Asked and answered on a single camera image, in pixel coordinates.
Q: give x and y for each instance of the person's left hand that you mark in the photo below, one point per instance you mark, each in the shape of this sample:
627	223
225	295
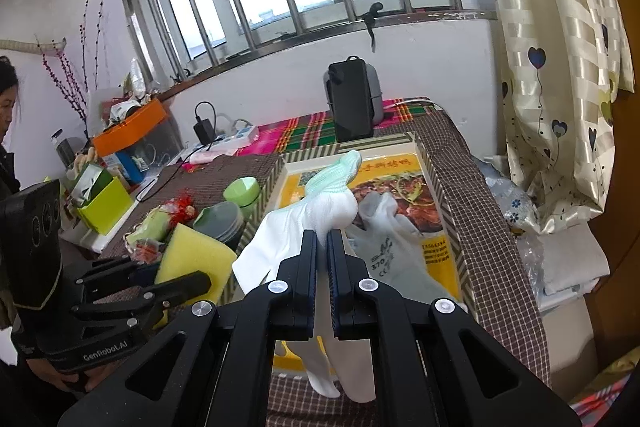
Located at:
47	372

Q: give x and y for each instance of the white power strip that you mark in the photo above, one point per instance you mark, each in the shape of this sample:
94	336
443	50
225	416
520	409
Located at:
240	134

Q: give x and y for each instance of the person's dark jacket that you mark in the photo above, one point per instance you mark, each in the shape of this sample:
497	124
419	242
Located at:
6	172

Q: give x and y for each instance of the thin green-faced yellow sponge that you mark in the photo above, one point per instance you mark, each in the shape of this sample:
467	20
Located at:
195	252

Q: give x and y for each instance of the clear jar with dark contents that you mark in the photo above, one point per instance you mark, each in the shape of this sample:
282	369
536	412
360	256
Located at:
220	219

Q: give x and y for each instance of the colourful striped fabric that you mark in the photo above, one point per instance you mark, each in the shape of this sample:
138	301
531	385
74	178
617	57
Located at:
610	397

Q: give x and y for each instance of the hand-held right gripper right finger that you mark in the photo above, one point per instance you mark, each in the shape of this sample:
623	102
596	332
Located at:
334	287

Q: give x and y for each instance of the blue carton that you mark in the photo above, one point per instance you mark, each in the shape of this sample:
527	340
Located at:
131	167

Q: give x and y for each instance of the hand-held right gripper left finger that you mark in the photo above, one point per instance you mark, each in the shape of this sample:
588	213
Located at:
314	287

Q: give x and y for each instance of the clear glass jar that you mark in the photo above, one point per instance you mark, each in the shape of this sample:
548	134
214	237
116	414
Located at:
67	152

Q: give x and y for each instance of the grey fan heater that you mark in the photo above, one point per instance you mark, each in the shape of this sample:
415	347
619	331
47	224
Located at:
378	102

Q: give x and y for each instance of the light green lidded cup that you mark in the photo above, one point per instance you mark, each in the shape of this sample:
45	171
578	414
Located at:
242	192

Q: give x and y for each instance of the folded white fabric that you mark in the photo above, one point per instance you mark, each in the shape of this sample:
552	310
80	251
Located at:
565	267

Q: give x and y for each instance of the wooden wardrobe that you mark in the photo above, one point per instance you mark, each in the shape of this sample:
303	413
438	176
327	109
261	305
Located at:
620	257

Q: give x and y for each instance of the pink packet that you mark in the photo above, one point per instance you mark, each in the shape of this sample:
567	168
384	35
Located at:
200	157

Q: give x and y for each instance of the lime green open box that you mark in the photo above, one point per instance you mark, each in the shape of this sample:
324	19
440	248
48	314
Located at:
107	212

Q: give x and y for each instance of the colourful plaid cloth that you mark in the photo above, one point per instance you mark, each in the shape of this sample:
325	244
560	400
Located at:
300	132

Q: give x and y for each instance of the yellow box with striped rim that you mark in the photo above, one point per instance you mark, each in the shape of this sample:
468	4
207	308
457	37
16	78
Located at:
296	179

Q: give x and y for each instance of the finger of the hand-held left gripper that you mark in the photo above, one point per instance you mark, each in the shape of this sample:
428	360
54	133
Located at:
115	272
165	289

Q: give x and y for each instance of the white cotton glove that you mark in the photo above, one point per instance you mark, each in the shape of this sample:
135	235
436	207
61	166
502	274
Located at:
320	212

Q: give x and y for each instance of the grey work glove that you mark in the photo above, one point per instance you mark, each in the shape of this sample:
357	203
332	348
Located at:
395	247

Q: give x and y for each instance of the pile of assorted packets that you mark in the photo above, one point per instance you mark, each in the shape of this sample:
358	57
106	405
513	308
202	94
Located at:
130	102

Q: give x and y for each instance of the red blossom branches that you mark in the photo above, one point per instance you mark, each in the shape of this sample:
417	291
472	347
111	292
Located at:
70	87

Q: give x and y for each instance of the cream curtain with heart print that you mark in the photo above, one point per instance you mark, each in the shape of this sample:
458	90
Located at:
550	57

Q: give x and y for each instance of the clear bin with orange lid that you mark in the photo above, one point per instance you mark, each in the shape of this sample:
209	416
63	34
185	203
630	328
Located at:
130	129

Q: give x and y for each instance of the clear plastic bag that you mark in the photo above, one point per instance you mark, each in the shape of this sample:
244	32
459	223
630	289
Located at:
510	202

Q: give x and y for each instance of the red tassel ornament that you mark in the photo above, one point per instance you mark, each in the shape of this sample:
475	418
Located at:
182	209

